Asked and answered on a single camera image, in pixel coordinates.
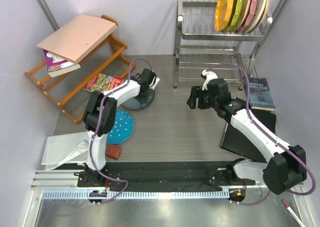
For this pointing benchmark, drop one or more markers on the dark blue paperback book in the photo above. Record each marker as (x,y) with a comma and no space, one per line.
(260,97)

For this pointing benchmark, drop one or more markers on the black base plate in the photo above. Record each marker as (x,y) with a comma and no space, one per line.
(164,177)

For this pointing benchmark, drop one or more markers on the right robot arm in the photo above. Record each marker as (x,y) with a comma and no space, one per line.
(284,164)

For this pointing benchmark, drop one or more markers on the black box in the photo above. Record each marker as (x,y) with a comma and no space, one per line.
(235,142)

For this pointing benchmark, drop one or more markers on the pink folder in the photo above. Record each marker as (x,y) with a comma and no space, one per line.
(77,38)

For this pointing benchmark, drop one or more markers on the wooden rack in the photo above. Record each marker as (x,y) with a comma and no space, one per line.
(47,83)

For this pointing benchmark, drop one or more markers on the orange dotted plate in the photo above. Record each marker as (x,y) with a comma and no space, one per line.
(223,13)

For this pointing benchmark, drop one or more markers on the white cloth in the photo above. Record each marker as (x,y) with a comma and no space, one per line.
(65,149)

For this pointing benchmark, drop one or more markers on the blue dotted plate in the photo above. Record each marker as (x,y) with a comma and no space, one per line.
(122,128)

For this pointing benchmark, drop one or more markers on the brown square block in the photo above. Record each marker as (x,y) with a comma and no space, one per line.
(113,151)

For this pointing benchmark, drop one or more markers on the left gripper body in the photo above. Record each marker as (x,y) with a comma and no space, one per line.
(145,95)

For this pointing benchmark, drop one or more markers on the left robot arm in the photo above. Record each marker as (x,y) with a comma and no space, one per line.
(99,116)

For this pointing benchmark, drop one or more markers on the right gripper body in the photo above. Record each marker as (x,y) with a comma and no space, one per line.
(214,101)

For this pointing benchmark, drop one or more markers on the cream blue rimmed plate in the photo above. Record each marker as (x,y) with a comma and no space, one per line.
(260,8)

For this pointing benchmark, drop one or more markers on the red comic book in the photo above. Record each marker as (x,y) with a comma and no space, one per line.
(102,82)

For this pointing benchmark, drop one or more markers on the pink dotted plate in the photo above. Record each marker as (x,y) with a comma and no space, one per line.
(249,17)

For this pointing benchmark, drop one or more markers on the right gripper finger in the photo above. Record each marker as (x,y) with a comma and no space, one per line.
(192,100)
(203,99)

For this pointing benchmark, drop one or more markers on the red white marker pen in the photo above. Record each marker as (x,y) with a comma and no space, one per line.
(294,215)

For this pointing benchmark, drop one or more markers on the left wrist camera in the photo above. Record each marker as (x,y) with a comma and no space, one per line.
(154,83)

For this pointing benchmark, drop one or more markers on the cream floral plate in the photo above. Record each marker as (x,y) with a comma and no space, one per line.
(243,14)

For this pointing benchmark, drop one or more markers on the metal dish rack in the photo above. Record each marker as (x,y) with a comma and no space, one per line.
(197,45)

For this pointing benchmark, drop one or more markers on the purple white book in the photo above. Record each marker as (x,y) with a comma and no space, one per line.
(57,66)

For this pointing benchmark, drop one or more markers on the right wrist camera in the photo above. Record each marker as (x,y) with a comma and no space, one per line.
(207,75)

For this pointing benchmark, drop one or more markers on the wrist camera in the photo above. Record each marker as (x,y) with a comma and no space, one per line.
(207,75)
(154,83)

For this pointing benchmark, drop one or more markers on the dark blue-grey plate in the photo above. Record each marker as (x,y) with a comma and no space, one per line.
(141,101)

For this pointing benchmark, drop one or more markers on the green dotted plate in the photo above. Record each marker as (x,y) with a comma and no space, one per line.
(235,14)

